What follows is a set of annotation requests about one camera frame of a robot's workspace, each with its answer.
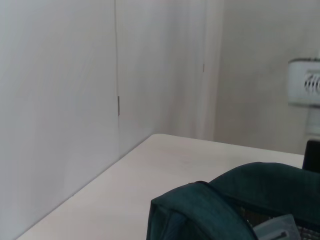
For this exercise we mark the clear plastic food container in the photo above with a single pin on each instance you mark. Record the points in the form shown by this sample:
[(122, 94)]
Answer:
[(275, 227)]

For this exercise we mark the dark teal fabric lunch bag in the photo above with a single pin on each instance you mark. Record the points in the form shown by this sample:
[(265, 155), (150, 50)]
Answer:
[(212, 205)]

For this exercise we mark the white robot head housing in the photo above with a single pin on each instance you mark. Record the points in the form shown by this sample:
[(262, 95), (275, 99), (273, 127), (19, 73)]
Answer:
[(297, 82)]

